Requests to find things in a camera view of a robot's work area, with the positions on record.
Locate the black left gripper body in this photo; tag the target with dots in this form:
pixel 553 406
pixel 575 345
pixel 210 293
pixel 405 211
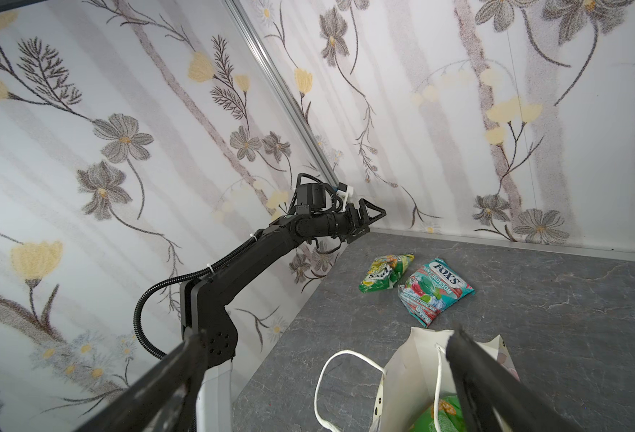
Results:
pixel 356 228

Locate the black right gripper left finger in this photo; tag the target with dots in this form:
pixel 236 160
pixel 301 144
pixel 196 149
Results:
pixel 165 398

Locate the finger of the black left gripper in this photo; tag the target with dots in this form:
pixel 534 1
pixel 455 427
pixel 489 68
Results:
pixel 369 210
pixel 369 229

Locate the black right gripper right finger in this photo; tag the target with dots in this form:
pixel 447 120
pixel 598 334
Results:
pixel 490 396

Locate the green yellow Fox's candy bag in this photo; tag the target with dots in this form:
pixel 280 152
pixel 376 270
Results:
pixel 385 273

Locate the green corn chips bag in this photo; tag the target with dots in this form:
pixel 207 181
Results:
pixel 446 418

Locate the patterned white paper bag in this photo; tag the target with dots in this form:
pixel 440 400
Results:
pixel 417 376

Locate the teal Fox's candy bag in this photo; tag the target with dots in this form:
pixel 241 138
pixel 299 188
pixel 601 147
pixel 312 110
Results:
pixel 431 290

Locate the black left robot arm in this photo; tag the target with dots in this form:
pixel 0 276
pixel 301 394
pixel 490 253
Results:
pixel 315 212

